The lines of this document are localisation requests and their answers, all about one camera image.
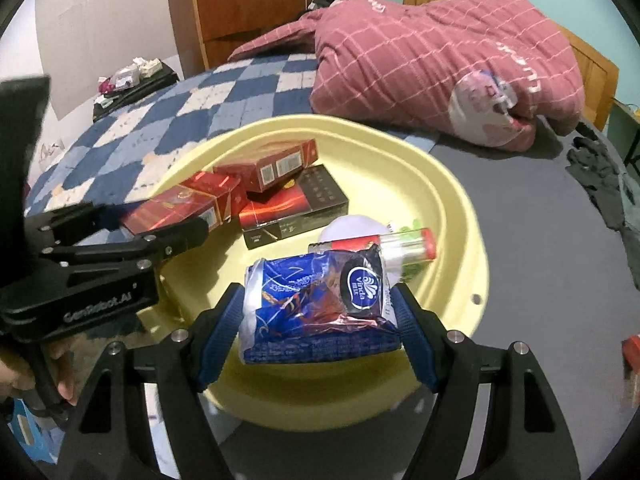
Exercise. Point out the large red box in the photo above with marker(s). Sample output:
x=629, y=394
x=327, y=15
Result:
x=631, y=355

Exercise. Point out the blue tissue packet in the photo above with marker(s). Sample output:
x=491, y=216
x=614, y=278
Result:
x=300, y=310

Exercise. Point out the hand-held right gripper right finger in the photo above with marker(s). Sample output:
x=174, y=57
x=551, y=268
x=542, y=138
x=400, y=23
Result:
x=415, y=335

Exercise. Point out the black and red box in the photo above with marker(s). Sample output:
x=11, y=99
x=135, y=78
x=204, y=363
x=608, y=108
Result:
x=285, y=210

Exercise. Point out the person's left hand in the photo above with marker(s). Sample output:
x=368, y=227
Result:
x=65, y=385

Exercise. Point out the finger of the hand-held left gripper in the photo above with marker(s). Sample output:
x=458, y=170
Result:
x=165, y=242
x=65, y=222

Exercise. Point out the wooden headboard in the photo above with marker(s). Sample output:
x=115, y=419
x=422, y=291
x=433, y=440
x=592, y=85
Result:
x=595, y=70

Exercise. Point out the blue box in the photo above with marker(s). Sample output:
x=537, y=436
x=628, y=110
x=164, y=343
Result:
x=25, y=435

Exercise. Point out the red box with barcode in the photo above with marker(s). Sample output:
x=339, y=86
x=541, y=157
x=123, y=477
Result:
x=270, y=165

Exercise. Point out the black nightstand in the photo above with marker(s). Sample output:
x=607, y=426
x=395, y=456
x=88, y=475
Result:
x=150, y=85

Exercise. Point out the dark grey garment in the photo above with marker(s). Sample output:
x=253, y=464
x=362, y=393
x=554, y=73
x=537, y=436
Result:
x=595, y=165

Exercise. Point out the shiny red box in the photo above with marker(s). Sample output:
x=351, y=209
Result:
x=215, y=185

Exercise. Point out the yellow plastic basin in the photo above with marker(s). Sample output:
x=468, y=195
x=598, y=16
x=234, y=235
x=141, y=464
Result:
x=425, y=175

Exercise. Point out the red transparent tube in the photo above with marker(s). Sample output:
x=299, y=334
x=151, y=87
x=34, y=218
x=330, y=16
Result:
x=405, y=247

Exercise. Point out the brown wooden wardrobe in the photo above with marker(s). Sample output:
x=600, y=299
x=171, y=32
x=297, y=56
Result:
x=240, y=0

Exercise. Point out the white plush ball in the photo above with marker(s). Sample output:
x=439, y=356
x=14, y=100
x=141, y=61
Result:
x=350, y=227

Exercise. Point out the blue checkered blanket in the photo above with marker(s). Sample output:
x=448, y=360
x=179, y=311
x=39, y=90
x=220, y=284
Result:
x=200, y=95

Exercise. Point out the pile of small packets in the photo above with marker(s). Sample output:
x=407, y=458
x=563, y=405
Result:
x=130, y=76

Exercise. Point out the pink checked quilt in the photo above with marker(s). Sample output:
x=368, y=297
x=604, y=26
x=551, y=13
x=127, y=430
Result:
x=425, y=60

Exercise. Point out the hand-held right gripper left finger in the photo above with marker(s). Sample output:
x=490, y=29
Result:
x=220, y=330

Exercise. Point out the red box with gold ornament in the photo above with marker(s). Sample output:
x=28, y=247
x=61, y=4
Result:
x=170, y=207

